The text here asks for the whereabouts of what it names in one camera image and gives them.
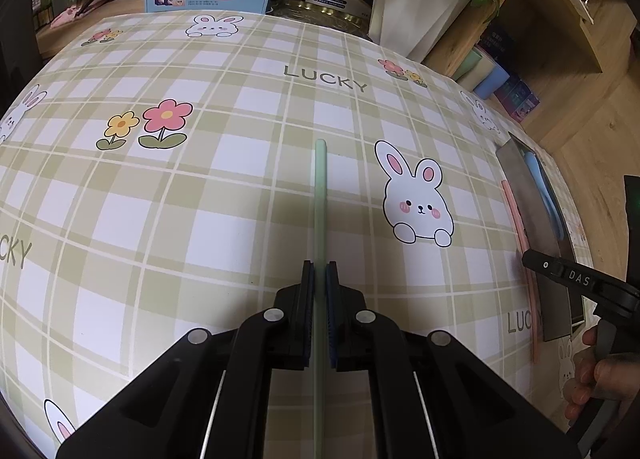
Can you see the blue spoon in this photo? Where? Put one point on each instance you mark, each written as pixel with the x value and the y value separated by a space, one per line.
pixel 542 194

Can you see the green cup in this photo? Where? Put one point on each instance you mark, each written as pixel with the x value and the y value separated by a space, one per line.
pixel 467 66

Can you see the metal utensil tray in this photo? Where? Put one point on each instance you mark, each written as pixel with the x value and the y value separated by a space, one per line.
pixel 520 179

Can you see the green chopstick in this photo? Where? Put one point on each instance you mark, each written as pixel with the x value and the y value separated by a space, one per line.
pixel 320 199

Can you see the wooden shelf unit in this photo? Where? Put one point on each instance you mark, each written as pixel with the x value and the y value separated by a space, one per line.
pixel 560 24

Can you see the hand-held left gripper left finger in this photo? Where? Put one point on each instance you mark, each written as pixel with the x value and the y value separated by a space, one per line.
pixel 307 324

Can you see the blue cup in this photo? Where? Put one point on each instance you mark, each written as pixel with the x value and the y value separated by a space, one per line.
pixel 495 81

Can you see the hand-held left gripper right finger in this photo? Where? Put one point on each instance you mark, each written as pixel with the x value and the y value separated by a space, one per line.
pixel 332 324

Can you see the beige cup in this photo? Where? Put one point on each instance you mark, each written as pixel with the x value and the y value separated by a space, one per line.
pixel 482 74

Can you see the person's right hand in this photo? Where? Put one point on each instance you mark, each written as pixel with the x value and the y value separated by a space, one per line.
pixel 600 379

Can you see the green checked bunny tablecloth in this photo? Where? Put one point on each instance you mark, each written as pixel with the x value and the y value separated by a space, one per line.
pixel 225 189

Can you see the gold embossed tin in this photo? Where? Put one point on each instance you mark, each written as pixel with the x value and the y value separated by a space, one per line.
pixel 320 16

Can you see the white flower pot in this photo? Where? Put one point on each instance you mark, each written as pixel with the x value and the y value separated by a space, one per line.
pixel 415 14

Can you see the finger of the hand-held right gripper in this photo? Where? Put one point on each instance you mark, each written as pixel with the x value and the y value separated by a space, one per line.
pixel 565 274

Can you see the pink chopstick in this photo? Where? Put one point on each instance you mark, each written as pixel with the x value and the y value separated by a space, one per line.
pixel 517 224

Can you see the purple box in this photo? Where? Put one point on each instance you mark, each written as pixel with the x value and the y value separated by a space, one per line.
pixel 520 99

